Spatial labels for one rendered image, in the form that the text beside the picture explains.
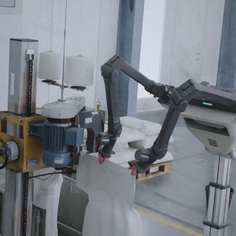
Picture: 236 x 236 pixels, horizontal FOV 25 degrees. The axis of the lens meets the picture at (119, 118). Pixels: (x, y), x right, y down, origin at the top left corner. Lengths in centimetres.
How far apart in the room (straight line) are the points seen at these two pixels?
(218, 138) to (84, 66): 89
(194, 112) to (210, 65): 835
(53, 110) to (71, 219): 134
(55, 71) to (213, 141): 102
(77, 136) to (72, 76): 33
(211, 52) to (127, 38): 282
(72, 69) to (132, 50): 604
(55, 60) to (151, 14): 674
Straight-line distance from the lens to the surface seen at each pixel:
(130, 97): 905
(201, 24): 1107
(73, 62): 293
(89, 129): 335
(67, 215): 402
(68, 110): 286
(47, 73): 314
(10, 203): 319
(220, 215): 341
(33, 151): 306
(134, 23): 894
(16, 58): 300
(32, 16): 798
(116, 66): 289
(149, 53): 985
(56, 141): 291
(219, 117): 305
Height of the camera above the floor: 191
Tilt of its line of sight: 11 degrees down
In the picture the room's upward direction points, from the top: 4 degrees clockwise
